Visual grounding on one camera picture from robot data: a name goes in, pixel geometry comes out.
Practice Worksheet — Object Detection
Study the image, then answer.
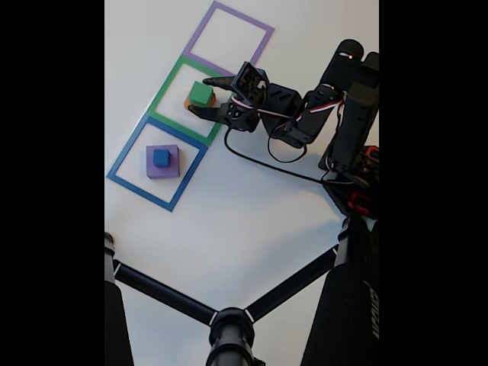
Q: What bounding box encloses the small blue cube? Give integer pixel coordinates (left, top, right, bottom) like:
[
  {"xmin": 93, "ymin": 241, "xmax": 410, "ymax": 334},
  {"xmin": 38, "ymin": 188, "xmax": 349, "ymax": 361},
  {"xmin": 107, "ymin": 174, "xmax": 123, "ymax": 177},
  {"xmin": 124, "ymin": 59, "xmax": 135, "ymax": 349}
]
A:
[{"xmin": 152, "ymin": 148, "xmax": 171, "ymax": 169}]

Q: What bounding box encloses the purple square frame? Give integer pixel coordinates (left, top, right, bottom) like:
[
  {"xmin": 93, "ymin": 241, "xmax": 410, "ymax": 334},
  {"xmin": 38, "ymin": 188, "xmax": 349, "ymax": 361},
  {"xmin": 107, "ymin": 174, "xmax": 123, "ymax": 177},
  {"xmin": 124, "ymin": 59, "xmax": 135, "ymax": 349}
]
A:
[{"xmin": 183, "ymin": 0, "xmax": 275, "ymax": 75}]

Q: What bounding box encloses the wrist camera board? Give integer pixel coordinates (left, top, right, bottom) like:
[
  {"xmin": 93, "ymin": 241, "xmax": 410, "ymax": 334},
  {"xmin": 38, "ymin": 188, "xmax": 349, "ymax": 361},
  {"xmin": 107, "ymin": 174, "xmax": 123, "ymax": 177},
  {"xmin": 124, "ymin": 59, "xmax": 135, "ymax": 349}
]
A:
[{"xmin": 232, "ymin": 61, "xmax": 268, "ymax": 104}]

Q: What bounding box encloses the orange block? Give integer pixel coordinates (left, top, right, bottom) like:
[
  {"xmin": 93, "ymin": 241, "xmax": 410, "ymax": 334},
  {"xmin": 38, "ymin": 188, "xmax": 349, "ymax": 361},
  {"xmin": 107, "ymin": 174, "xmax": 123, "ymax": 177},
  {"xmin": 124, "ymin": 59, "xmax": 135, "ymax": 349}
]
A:
[{"xmin": 184, "ymin": 91, "xmax": 217, "ymax": 111}]

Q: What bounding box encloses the red white servo cable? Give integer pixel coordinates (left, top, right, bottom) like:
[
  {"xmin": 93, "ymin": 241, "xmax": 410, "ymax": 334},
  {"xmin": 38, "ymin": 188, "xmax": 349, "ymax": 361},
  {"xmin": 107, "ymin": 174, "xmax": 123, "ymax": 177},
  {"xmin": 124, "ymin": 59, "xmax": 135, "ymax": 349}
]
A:
[{"xmin": 228, "ymin": 79, "xmax": 358, "ymax": 186}]

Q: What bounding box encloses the black camera tripod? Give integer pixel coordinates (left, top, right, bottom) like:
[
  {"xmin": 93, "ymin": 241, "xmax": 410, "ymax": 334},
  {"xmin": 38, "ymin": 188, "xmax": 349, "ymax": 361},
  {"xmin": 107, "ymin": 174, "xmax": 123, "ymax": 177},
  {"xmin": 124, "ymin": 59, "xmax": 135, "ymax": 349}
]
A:
[{"xmin": 104, "ymin": 217, "xmax": 380, "ymax": 366}]

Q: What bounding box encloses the black cable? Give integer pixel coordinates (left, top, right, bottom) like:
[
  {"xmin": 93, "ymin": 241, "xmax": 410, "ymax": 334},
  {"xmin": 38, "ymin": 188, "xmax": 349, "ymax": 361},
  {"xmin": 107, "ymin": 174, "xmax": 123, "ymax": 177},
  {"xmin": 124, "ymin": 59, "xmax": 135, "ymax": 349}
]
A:
[{"xmin": 223, "ymin": 127, "xmax": 332, "ymax": 186}]

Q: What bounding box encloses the green block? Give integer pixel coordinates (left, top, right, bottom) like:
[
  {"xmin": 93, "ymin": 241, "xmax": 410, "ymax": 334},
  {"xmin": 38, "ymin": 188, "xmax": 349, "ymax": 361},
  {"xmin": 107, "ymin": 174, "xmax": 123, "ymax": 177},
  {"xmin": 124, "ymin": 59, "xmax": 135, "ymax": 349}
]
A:
[{"xmin": 189, "ymin": 80, "xmax": 214, "ymax": 107}]

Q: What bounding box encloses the purple block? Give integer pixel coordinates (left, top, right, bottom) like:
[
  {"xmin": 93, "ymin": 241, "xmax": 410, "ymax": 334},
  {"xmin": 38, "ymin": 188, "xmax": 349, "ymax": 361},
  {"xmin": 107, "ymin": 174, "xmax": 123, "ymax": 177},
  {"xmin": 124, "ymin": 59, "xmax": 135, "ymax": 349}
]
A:
[{"xmin": 146, "ymin": 144, "xmax": 181, "ymax": 180}]

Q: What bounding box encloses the black red table clamp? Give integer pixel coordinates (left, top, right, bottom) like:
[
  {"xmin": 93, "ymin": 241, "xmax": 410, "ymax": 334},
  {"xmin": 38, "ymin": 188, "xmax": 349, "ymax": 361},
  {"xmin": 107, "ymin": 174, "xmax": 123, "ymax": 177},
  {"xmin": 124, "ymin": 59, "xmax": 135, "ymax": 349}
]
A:
[{"xmin": 347, "ymin": 191, "xmax": 373, "ymax": 215}]

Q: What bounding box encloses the green square frame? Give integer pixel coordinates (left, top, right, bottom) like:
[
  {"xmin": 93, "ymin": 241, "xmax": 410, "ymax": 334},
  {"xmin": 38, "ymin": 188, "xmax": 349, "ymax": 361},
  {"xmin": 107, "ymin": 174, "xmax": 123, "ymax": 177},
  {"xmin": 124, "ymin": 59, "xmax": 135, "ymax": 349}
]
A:
[{"xmin": 146, "ymin": 53, "xmax": 237, "ymax": 148}]

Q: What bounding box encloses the blue square frame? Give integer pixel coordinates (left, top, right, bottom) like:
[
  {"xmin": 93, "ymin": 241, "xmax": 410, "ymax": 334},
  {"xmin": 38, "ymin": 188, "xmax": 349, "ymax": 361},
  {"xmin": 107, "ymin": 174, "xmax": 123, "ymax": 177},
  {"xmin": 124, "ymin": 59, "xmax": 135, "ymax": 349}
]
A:
[{"xmin": 106, "ymin": 115, "xmax": 208, "ymax": 213}]

